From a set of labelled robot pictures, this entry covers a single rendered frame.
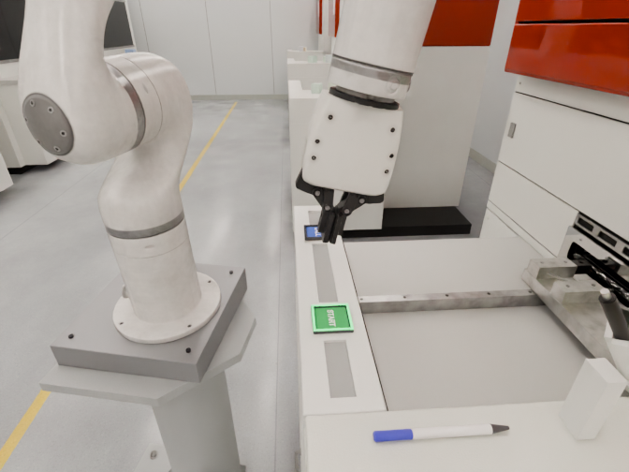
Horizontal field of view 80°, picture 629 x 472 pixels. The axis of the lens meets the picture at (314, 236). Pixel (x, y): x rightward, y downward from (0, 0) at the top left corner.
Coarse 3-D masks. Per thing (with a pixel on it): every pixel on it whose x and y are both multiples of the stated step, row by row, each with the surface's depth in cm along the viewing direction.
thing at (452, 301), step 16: (368, 304) 75; (384, 304) 76; (400, 304) 76; (416, 304) 76; (432, 304) 76; (448, 304) 77; (464, 304) 77; (480, 304) 77; (496, 304) 78; (512, 304) 78; (528, 304) 78; (544, 304) 78
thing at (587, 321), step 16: (528, 272) 79; (544, 288) 74; (560, 304) 70; (576, 304) 70; (592, 304) 70; (576, 320) 66; (592, 320) 66; (576, 336) 66; (592, 336) 62; (592, 352) 62; (608, 352) 59
